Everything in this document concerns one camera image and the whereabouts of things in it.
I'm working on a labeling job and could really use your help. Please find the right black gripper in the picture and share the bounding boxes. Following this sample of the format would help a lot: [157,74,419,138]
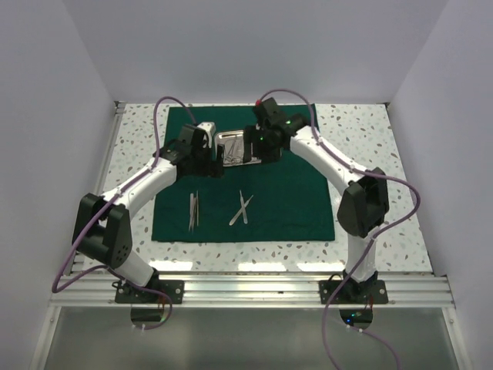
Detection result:
[244,125,281,165]

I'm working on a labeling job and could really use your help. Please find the steel instrument tray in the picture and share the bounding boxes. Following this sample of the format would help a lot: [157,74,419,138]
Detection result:
[214,128,262,167]

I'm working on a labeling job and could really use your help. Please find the dark green surgical cloth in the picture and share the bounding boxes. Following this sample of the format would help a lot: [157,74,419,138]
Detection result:
[150,103,335,244]

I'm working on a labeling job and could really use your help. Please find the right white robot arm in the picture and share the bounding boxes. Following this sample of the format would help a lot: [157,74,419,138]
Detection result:
[243,98,389,303]

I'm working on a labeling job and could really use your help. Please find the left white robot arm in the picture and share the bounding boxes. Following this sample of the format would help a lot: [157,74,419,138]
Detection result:
[72,122,223,303]

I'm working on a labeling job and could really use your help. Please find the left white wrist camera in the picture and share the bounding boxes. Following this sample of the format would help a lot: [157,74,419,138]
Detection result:
[197,122,216,148]

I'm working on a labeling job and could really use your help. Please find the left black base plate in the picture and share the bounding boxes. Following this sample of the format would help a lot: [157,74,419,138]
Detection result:
[112,280,185,304]

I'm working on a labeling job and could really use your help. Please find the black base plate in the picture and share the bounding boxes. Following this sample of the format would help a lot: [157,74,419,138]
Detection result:
[318,272,389,304]
[112,280,185,304]

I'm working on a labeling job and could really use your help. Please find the aluminium left side rail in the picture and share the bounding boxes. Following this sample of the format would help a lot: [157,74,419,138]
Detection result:
[71,100,126,275]

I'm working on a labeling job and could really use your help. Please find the aluminium rail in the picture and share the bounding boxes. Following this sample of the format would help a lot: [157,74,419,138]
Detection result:
[49,273,454,308]
[71,100,126,275]

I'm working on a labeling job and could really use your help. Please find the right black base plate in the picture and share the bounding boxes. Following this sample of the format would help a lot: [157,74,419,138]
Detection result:
[318,272,389,304]

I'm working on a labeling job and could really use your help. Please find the aluminium front rail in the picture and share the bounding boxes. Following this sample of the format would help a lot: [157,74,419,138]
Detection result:
[49,273,454,308]

